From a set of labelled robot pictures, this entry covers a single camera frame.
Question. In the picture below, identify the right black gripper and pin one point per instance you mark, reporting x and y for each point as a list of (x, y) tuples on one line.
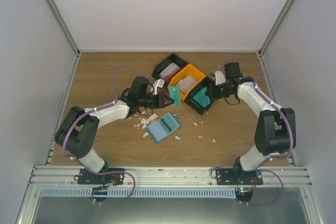
[(213, 93)]

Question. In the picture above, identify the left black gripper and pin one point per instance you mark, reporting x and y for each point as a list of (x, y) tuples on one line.
[(160, 101)]

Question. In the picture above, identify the teal magnetic stripe card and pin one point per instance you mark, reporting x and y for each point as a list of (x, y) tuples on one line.
[(170, 122)]

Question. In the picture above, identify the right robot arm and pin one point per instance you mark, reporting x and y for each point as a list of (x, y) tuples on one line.
[(275, 135)]

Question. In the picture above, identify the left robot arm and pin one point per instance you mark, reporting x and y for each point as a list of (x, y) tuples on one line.
[(78, 130)]

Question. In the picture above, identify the teal cards stack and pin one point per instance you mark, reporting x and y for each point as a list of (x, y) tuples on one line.
[(201, 99)]

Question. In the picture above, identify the white red cards pile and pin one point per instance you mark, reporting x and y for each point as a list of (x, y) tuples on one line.
[(186, 84)]

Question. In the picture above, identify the red white cards stack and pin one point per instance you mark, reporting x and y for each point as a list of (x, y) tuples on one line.
[(167, 73)]

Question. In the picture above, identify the right black bin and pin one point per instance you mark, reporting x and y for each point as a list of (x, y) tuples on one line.
[(203, 83)]

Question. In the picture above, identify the black bin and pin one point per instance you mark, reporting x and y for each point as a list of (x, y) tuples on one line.
[(203, 83), (172, 58)]

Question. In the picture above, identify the left black bin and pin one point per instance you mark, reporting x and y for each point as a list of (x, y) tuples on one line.
[(172, 58)]

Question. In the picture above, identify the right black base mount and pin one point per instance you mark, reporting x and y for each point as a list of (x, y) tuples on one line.
[(228, 176)]

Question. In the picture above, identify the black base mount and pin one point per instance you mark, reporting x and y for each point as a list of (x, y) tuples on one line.
[(228, 176), (87, 178)]

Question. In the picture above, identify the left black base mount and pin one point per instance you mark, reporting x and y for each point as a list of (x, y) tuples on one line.
[(87, 178)]

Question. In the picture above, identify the aluminium front rail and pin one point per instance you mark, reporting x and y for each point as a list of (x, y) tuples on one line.
[(169, 177)]

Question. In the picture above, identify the grey slotted cable duct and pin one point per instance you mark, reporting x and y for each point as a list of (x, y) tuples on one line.
[(140, 192)]

